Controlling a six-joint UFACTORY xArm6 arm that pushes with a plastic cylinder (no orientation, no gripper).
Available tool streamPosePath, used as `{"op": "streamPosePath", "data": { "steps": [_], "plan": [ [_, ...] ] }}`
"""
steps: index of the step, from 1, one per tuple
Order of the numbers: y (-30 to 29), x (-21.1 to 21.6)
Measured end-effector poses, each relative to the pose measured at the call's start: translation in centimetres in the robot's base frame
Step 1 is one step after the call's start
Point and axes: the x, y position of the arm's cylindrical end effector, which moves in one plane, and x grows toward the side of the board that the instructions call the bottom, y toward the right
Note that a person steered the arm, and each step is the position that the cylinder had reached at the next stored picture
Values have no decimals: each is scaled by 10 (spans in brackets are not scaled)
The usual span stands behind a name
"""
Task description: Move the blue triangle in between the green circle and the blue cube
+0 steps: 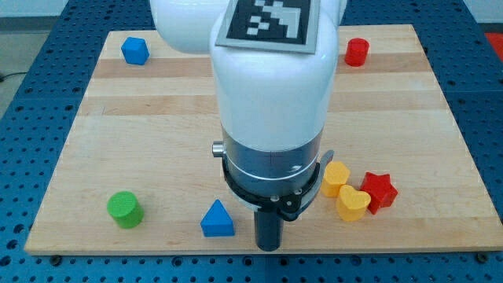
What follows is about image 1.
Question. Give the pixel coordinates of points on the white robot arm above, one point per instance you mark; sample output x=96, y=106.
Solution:
x=274, y=64

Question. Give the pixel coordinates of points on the blue triangle block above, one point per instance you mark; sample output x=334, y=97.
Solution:
x=217, y=222

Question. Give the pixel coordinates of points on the blue cube block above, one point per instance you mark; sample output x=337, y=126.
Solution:
x=135, y=51

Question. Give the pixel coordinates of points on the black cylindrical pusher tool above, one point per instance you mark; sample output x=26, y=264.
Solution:
x=268, y=230

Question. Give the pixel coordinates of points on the yellow hexagon block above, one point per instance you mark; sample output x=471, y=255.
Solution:
x=335, y=176

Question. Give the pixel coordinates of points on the wooden board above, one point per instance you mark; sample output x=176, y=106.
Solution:
x=148, y=130

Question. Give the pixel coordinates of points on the yellow heart block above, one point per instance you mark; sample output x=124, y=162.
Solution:
x=351, y=204

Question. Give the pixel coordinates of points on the black white fiducial marker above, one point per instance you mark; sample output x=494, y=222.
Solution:
x=271, y=25

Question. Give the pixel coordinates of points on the red star block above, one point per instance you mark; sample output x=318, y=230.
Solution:
x=381, y=190

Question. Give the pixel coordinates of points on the red cylinder block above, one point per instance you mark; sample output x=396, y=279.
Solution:
x=356, y=53

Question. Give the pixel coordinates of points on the green cylinder block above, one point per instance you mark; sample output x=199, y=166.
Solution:
x=125, y=209

